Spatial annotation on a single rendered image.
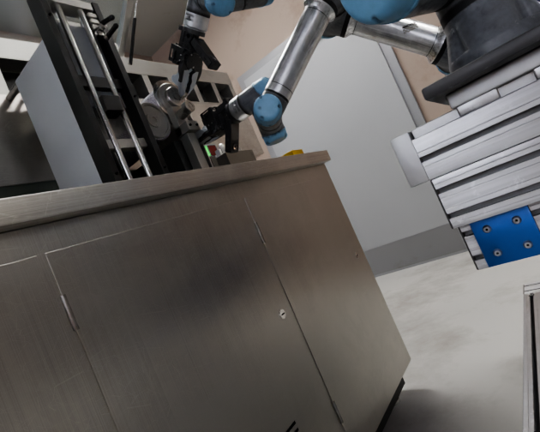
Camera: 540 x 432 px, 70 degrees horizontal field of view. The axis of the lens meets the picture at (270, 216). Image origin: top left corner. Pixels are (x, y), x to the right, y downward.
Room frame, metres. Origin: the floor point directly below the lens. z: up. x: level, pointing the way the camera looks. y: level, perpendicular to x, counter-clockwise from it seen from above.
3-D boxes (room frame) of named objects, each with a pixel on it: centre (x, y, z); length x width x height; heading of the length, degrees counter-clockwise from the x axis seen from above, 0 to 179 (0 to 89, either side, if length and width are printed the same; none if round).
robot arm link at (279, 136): (1.15, -0.11, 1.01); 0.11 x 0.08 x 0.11; 178
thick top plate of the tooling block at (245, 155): (1.52, 0.17, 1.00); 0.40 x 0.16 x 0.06; 55
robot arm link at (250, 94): (1.17, -0.11, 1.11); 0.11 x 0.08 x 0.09; 54
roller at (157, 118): (1.26, 0.31, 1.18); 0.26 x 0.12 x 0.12; 55
